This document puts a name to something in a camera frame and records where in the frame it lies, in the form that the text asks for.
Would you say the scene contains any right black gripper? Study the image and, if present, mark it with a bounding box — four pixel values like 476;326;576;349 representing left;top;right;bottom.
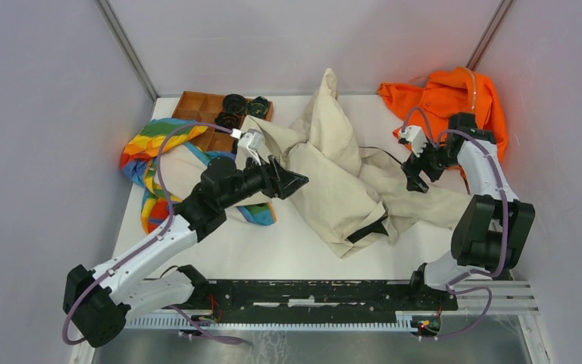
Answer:
400;134;459;193

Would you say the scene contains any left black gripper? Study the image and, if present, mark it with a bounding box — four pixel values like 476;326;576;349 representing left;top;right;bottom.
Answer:
220;149;308;209

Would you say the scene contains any beige zip jacket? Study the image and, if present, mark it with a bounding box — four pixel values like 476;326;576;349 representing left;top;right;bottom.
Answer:
152;67;473;259

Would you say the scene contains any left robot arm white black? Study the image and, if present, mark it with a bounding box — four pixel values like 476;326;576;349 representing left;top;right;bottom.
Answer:
62;156;309;348

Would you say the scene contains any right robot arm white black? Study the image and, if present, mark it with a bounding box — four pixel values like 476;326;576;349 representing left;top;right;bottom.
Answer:
397;112;535;309

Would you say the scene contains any orange jacket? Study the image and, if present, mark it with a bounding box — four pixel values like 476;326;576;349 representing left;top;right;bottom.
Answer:
377;67;508;162

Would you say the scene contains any black rolled sock far right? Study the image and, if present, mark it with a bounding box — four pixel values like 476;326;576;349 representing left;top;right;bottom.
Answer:
246;96;271;119

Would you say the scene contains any black rolled sock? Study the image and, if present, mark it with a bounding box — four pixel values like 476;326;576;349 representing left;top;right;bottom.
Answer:
246;96;271;119
214;111;244;129
222;93;248;116

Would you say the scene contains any black rolled sock middle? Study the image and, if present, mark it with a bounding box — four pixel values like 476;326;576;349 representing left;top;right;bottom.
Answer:
214;111;244;129

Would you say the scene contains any black rolled sock far left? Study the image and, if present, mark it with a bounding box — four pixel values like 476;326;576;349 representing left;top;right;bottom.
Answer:
222;93;248;116

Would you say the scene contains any brown wooden compartment tray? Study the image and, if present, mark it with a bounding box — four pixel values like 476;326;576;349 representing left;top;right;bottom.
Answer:
172;91;274;153

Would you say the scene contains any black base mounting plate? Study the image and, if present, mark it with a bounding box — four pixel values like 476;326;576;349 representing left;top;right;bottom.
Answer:
181;280;458;324

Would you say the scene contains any rainbow striped garment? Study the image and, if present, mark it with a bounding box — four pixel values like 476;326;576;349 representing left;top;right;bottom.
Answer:
120;118;278;236

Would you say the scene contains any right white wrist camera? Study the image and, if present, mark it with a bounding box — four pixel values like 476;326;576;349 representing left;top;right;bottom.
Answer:
398;126;429;157

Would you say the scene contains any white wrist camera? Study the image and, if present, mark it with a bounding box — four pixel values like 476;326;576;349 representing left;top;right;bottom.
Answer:
230;129;264;165
398;126;429;157

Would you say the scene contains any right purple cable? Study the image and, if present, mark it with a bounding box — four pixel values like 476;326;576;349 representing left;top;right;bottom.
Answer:
401;106;510;340

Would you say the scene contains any purple cable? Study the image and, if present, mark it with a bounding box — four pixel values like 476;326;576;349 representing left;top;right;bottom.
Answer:
61;121;234;347
401;106;510;340

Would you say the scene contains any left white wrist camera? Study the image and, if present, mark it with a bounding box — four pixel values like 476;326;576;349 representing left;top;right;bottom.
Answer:
230;129;264;165

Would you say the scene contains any aluminium frame rail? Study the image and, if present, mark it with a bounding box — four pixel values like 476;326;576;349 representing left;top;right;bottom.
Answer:
125;279;540;334

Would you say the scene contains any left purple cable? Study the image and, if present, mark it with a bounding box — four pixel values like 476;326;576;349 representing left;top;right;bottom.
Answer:
61;121;234;347

